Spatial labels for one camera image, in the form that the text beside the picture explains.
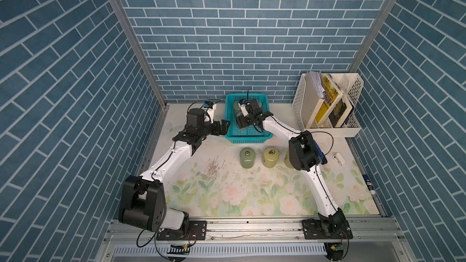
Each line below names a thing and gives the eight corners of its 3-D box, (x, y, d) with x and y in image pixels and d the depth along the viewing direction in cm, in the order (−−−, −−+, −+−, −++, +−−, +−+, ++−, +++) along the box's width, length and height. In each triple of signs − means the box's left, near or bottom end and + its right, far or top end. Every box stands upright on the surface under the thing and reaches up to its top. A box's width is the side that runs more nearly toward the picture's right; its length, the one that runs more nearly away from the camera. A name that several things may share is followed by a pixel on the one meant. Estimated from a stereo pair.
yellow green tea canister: (239, 168, 94) (239, 159, 86) (239, 155, 98) (240, 146, 91) (254, 168, 94) (255, 159, 86) (253, 155, 98) (254, 146, 91)
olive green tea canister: (262, 168, 94) (264, 159, 86) (261, 156, 98) (263, 147, 91) (277, 168, 94) (280, 159, 86) (275, 156, 98) (278, 147, 91)
